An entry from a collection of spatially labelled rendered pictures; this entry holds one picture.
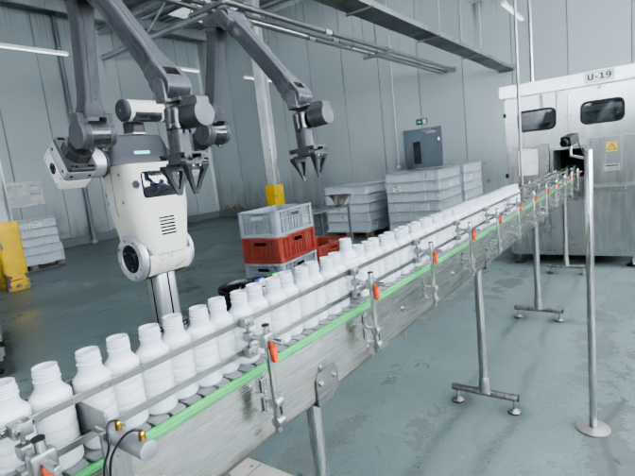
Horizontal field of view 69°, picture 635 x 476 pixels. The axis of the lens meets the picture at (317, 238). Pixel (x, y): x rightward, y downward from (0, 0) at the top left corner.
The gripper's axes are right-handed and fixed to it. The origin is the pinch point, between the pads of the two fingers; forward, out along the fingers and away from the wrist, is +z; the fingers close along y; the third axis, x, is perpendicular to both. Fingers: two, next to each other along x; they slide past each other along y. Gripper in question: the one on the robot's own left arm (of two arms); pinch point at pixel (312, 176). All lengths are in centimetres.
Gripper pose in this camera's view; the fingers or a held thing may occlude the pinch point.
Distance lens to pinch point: 145.0
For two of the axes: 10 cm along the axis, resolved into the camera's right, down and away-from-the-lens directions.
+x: -5.9, 1.8, -7.9
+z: 1.7, 9.8, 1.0
